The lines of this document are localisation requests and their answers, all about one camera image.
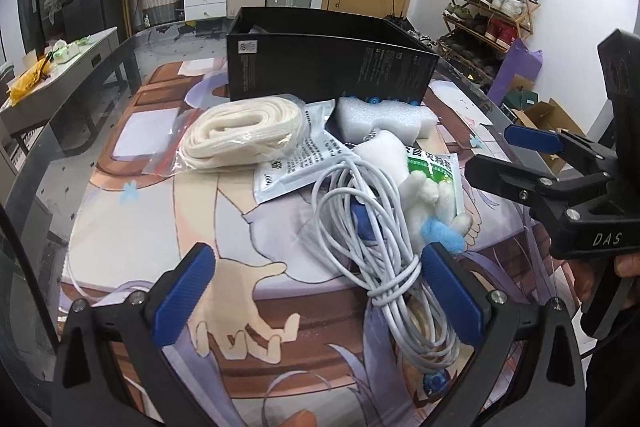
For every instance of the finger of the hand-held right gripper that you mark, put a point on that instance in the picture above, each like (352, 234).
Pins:
(532, 138)
(505, 182)

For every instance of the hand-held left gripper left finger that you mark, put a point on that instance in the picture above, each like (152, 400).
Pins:
(186, 291)

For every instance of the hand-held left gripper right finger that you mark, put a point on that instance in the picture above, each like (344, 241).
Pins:
(452, 297)

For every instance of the green medicine packet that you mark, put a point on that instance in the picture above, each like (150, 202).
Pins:
(442, 167)

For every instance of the white blue plush toy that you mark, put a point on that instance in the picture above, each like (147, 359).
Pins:
(427, 202)

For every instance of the small white sponge piece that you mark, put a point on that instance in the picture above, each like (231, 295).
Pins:
(382, 152)

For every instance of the white foam block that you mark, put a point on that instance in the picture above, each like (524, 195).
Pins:
(380, 117)

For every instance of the white medicine packet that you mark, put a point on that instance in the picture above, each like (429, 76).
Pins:
(295, 164)

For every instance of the black cardboard box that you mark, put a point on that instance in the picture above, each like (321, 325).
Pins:
(310, 64)

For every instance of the person's right hand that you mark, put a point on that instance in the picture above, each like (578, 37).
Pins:
(629, 266)

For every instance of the open cardboard box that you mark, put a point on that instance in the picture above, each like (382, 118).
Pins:
(542, 117)

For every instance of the dark green box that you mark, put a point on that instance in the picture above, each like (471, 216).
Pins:
(520, 99)

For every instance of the purple mat bag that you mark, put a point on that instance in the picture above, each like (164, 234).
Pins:
(517, 67)

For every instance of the printed cartoon mat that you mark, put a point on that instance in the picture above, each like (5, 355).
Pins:
(150, 207)

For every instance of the wooden shoe rack with shoes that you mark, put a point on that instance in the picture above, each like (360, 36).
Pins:
(492, 7)

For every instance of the pile of loose shoes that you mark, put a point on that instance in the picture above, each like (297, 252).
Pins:
(420, 34)

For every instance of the black umbrella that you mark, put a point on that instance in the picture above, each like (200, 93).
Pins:
(397, 14)

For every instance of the grey coffee table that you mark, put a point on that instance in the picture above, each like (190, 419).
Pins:
(75, 72)

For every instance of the yellow plastic bag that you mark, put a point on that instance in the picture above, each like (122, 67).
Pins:
(25, 82)

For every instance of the white green gift bag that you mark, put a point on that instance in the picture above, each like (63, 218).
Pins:
(72, 49)

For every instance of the wicker basket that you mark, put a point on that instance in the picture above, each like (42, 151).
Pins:
(160, 4)

